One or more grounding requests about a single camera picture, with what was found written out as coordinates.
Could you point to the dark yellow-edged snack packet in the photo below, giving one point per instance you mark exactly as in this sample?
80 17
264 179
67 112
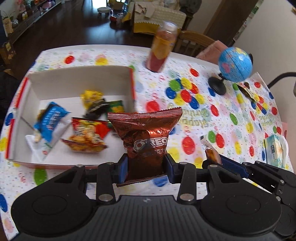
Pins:
251 93

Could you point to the balloon print tablecloth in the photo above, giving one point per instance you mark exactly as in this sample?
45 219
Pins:
231 120

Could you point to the television cabinet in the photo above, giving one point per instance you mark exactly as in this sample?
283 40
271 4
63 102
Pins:
27 22

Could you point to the red cardboard box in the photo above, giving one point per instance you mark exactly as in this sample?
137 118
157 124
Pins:
69 81

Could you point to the silver desk lamp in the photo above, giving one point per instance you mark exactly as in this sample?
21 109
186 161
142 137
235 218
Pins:
277 78

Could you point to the white snack packet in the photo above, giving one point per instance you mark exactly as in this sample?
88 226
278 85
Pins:
37 148

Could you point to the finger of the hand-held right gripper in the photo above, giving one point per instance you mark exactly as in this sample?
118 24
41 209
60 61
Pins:
232 165
205 165

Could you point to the small round stool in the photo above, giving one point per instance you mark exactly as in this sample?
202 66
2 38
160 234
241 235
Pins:
103 9

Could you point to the sofa with yellow cover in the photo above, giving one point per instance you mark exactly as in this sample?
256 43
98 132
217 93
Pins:
157 14

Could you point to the black jacket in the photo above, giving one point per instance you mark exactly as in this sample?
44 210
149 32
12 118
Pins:
7 92

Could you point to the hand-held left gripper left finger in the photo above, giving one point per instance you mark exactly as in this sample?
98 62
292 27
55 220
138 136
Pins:
122 169

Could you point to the small blue globe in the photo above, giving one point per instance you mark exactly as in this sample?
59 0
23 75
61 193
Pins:
234 62

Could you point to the small brown sausage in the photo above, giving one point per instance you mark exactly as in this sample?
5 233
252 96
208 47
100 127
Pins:
211 154

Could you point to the black snack packet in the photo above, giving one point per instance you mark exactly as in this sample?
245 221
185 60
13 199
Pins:
97 107

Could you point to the tissue pack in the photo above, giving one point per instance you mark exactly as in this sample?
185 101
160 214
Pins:
275 148

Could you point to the green snack packet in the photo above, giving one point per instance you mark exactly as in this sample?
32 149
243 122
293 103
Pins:
116 107

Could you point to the blue snack packet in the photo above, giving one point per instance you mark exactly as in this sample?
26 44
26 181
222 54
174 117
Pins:
52 120

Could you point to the orange drink bottle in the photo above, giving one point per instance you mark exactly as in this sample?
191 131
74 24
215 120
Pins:
159 51

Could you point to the yellow candy packet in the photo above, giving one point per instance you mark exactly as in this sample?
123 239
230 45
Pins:
91 97

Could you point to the red snack packet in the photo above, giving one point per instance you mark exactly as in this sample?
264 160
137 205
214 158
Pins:
85 136

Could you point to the brown printed carton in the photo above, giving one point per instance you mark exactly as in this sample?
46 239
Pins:
8 53

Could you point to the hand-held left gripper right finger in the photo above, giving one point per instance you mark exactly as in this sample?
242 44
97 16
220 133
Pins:
170 168

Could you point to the brown cookie packet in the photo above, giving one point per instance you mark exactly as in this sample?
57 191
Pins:
143 134

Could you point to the wooden door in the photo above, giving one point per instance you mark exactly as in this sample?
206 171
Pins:
231 18

